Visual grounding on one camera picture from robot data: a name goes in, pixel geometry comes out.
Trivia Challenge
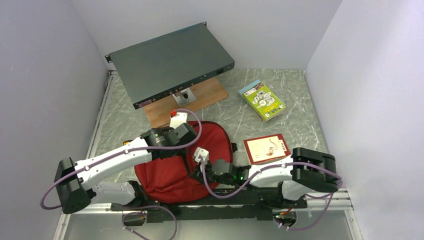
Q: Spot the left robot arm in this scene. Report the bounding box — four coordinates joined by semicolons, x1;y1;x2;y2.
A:
54;123;202;214

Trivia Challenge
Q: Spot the purple cable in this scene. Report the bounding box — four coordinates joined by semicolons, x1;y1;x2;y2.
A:
40;108;203;211
198;155;344;232

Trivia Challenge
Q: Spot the red bordered book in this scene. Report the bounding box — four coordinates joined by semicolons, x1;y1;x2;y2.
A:
243;133;291;165

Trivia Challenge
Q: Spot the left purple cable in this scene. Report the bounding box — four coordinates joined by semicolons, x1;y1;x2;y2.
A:
40;108;203;211

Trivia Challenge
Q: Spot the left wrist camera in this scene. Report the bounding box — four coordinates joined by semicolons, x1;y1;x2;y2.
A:
169;110;188;129

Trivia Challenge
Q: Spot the metal stand bracket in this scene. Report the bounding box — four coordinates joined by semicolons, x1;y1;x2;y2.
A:
172;88;196;107

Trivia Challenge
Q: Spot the grey rack-mount device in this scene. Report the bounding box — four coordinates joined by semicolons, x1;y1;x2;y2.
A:
105;22;235;110

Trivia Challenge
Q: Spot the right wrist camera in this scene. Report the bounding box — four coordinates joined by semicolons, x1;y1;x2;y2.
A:
193;147;209;164

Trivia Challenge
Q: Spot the green illustrated book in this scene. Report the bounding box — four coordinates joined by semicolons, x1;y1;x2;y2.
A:
241;82;287;122

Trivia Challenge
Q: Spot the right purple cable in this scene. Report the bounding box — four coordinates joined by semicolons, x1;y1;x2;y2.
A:
198;155;344;232

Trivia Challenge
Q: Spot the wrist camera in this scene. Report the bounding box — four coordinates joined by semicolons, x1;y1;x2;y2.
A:
193;147;209;164
169;110;188;129

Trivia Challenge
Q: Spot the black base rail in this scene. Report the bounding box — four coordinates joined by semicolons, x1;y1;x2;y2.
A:
110;180;309;223

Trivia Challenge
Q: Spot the wooden board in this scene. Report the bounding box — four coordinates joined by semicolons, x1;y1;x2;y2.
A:
142;77;229;128

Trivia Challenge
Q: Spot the red student backpack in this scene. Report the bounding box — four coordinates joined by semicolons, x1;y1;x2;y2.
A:
134;121;237;204

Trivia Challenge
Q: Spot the light blue book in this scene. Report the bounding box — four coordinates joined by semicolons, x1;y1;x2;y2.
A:
238;79;265;97

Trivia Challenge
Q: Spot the aluminium frame rail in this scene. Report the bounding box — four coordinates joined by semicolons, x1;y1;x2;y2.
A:
85;70;118;159

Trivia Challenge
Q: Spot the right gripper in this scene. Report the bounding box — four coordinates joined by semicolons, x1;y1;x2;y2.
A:
189;159;236;188

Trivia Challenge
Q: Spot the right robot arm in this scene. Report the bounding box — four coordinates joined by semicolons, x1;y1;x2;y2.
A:
193;147;342;208

